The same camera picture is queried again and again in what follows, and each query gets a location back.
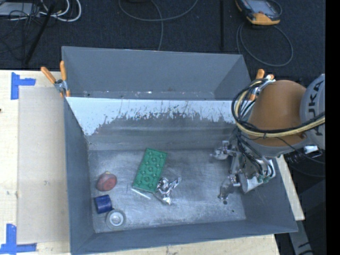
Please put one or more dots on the thin white stick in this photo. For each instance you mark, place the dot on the thin white stick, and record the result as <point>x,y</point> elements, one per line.
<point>140,193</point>

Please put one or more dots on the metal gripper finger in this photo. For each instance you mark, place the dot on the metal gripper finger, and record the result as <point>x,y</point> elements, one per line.
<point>221,153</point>
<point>227,188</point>

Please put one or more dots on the crumpled silver foil piece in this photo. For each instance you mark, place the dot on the crumpled silver foil piece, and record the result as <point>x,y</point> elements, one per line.
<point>165,191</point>

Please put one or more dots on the grey metal bin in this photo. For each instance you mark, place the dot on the grey metal bin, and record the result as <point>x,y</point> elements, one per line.
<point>186,131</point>

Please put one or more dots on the red toy fruit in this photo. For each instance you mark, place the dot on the red toy fruit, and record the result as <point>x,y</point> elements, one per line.
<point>105,182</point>

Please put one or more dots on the blue cylinder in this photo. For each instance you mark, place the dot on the blue cylinder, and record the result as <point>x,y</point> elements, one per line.
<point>103,204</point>

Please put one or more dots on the dark green flat block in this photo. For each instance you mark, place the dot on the dark green flat block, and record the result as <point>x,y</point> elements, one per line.
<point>150,170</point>

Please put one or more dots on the pale flat board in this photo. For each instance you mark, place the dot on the pale flat board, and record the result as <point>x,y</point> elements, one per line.
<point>42,163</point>

